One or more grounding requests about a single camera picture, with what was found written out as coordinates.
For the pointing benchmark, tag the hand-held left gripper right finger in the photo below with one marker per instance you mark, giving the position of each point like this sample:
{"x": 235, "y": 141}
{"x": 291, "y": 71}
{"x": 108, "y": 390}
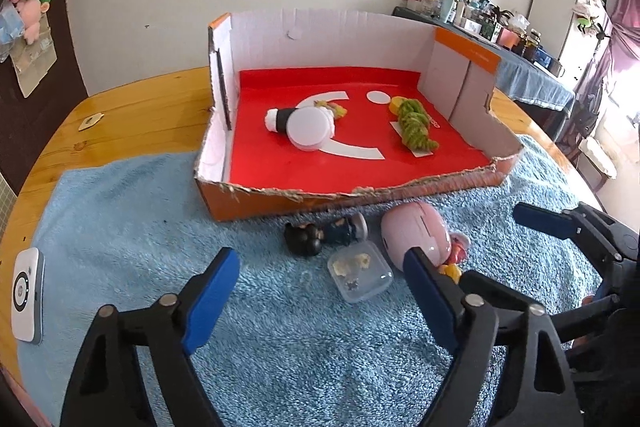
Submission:
{"x": 430, "y": 302}

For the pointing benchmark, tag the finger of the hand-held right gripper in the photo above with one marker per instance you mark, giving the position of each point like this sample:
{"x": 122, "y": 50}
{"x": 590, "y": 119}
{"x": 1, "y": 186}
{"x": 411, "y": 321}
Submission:
{"x": 585, "y": 314}
{"x": 545, "y": 219}

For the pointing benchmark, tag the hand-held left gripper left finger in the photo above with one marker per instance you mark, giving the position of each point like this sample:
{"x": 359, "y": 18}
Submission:
{"x": 210, "y": 302}

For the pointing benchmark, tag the clear plastic box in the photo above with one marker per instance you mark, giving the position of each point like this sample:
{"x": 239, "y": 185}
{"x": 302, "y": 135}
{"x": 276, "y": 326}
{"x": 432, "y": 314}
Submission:
{"x": 360, "y": 272}

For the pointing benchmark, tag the green plush scrunchie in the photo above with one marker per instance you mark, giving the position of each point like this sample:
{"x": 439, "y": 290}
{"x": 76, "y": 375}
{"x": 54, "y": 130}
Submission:
{"x": 422, "y": 139}

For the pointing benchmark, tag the green caterpillar plush toy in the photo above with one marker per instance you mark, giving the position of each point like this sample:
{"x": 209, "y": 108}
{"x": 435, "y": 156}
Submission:
{"x": 412, "y": 113}

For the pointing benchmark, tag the orange cardboard box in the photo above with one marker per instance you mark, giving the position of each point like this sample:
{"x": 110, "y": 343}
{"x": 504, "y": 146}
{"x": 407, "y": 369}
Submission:
{"x": 300, "y": 152}

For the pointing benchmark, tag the black and white roll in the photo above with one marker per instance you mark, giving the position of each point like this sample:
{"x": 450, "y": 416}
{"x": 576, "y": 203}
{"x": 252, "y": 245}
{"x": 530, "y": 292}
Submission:
{"x": 282, "y": 119}

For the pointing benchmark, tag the white round lid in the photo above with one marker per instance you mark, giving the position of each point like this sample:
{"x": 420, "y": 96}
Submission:
{"x": 310, "y": 129}

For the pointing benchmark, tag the yellow-haired pink doll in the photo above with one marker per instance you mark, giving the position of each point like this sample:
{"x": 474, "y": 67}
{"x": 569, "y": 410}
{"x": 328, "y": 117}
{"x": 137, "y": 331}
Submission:
{"x": 457, "y": 247}

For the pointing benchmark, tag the pink egg-shaped case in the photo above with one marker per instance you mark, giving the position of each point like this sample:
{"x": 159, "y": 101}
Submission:
{"x": 410, "y": 227}

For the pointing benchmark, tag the blue fluffy towel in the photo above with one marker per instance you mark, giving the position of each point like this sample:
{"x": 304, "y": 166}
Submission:
{"x": 150, "y": 232}

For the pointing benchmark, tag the black-haired toy figure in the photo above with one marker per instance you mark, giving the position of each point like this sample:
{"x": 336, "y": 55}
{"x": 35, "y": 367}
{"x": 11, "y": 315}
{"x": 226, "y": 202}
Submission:
{"x": 302, "y": 239}

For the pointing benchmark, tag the blue cloth-covered side table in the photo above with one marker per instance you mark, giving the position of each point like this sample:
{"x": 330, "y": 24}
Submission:
{"x": 525, "y": 77}

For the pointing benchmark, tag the white electronic device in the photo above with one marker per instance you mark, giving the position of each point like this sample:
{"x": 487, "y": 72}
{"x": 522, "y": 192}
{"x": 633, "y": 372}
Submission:
{"x": 27, "y": 297}

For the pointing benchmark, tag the yellow disc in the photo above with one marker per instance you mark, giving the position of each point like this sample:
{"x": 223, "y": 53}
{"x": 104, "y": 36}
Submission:
{"x": 396, "y": 105}

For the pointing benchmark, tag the row of bottles and boxes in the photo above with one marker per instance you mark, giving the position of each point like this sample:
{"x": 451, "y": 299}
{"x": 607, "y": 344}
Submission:
{"x": 490, "y": 22}

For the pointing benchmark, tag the white refrigerator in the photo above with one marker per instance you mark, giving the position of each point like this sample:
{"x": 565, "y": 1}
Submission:
{"x": 555, "y": 7}

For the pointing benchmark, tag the purple curtain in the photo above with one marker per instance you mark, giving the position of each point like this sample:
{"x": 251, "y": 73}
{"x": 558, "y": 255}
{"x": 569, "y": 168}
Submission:
{"x": 625, "y": 22}

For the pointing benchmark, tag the small paper tag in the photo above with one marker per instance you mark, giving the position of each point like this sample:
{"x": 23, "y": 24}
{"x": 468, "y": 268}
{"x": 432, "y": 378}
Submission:
{"x": 90, "y": 121}

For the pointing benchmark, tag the blue face mask bundle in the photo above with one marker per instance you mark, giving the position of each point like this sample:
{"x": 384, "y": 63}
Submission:
{"x": 10, "y": 32}

